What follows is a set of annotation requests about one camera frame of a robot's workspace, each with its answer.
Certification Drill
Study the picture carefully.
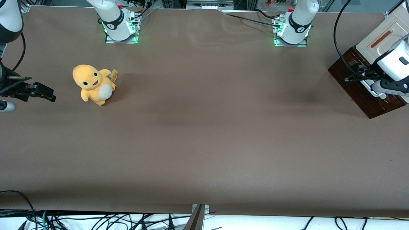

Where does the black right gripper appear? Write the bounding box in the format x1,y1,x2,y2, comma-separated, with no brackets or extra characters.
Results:
0,61,57,103

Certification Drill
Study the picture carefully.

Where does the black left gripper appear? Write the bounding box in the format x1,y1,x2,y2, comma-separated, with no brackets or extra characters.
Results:
344,62,382,86

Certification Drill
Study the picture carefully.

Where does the white drawer handle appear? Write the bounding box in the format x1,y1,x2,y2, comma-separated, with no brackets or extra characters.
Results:
360,79,388,99

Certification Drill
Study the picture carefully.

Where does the cream drawer cabinet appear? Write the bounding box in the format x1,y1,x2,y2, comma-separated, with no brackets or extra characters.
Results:
356,3,409,104

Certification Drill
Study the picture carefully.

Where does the brown wooden strip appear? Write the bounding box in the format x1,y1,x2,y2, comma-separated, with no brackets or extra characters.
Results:
370,29,394,49

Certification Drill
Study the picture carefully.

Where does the yellow plush toy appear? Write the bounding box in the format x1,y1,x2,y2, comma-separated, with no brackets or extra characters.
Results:
72,64,116,106

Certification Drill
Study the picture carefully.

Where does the grey equipment box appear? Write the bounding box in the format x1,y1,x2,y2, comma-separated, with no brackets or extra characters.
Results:
186,0,234,11

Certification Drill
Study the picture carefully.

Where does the brown table cover sheet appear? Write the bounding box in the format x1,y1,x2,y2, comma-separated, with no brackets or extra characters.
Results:
0,6,409,218

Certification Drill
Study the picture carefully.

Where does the aluminium profile bar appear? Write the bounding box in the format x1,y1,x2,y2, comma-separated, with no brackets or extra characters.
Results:
183,204,205,230

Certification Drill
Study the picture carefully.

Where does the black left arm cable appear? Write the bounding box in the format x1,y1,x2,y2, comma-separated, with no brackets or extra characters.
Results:
333,0,406,84

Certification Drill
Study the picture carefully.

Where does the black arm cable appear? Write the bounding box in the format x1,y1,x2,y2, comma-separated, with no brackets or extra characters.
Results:
12,31,27,71
333,0,406,84

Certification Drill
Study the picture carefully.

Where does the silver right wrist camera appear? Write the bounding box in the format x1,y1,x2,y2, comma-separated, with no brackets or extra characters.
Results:
0,100,16,112

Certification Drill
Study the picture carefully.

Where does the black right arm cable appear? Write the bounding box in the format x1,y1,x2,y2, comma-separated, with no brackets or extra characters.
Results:
12,31,27,71

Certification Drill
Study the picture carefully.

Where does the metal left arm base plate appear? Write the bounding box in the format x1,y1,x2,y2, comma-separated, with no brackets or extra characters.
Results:
274,34,308,48

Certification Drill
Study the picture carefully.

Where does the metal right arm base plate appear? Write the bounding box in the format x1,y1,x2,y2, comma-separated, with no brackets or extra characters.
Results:
105,30,139,44

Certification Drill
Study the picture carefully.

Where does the black looped cable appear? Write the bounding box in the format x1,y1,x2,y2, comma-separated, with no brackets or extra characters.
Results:
0,190,36,221

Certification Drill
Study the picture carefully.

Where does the short black table cable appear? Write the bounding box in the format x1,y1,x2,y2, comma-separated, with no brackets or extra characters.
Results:
255,9,280,19

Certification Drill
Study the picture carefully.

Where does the long black table cable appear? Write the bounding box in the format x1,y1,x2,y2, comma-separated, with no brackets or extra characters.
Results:
223,12,282,28

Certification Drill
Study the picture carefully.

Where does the black cable bundle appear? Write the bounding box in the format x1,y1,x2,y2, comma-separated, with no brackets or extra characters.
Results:
123,0,154,23

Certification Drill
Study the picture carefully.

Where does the black cable tangle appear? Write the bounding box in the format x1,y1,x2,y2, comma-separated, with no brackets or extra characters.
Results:
48,212,192,230

